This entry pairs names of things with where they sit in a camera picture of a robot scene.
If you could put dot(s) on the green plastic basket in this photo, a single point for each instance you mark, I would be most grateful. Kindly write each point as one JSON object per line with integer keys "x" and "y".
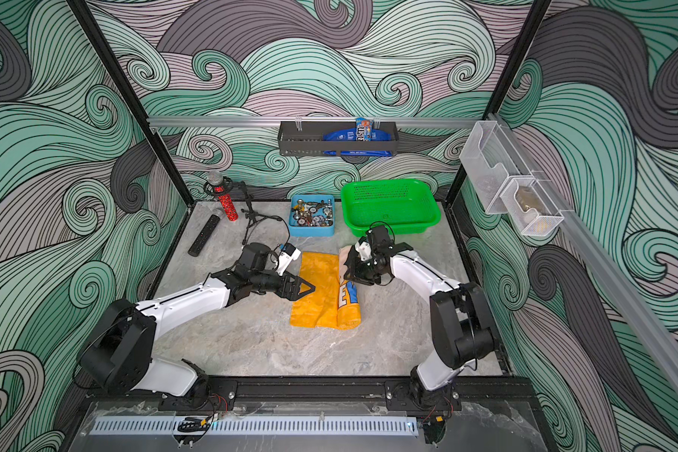
{"x": 407, "y": 205}

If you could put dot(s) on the black wall shelf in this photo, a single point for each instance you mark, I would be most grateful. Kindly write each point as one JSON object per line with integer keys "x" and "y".
{"x": 307, "y": 140}

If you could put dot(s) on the white perforated cable duct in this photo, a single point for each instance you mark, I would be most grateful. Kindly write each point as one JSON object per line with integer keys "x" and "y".
{"x": 259, "y": 425}

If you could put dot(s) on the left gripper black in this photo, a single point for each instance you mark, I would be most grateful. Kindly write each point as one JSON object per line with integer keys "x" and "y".
{"x": 293, "y": 296}

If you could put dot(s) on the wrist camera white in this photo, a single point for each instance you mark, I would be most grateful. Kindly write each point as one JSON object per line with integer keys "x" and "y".
{"x": 364, "y": 250}
{"x": 289, "y": 253}

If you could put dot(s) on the aluminium rail right wall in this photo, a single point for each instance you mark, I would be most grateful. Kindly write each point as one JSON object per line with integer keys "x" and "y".
{"x": 628, "y": 302}

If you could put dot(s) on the black remote control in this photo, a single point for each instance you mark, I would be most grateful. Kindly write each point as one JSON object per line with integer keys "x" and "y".
{"x": 204, "y": 235}

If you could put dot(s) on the aluminium rail back wall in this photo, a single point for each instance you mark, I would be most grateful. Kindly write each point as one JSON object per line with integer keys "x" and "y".
{"x": 268, "y": 121}

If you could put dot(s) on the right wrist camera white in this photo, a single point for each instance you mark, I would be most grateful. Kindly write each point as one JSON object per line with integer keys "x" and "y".
{"x": 364, "y": 250}

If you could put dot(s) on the blue package on shelf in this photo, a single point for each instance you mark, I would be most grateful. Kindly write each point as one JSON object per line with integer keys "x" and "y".
{"x": 363, "y": 131}

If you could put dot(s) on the black base frame rail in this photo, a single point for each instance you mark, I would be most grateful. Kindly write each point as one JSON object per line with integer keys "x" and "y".
{"x": 395, "y": 393}

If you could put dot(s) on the clear plastic wall bin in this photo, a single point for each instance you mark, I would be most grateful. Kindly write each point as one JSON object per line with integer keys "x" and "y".
{"x": 491, "y": 161}

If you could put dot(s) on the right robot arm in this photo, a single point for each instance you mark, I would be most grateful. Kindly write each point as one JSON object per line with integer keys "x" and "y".
{"x": 462, "y": 327}

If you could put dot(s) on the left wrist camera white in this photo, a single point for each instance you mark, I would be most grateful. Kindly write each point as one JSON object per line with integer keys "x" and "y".
{"x": 289, "y": 253}

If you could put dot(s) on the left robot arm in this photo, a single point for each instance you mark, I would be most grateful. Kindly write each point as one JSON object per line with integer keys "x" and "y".
{"x": 119, "y": 352}

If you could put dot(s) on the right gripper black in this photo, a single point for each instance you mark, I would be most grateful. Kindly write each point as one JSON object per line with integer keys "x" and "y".
{"x": 361, "y": 273}

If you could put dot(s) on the yellow pillowcase with print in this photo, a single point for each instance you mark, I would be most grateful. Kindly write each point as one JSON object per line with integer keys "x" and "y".
{"x": 335, "y": 302}

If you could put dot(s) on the aluminium rail wall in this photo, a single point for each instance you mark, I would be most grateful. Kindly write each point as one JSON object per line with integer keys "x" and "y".
{"x": 268, "y": 121}
{"x": 628, "y": 302}

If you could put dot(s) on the black mini tripod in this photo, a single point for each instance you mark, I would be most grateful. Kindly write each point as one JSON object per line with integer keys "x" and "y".
{"x": 254, "y": 218}

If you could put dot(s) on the small clear wall bin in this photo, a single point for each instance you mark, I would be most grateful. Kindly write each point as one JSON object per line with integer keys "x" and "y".
{"x": 532, "y": 211}

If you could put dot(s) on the blue tray of small parts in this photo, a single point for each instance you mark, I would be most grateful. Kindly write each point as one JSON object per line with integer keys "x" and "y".
{"x": 312, "y": 215}

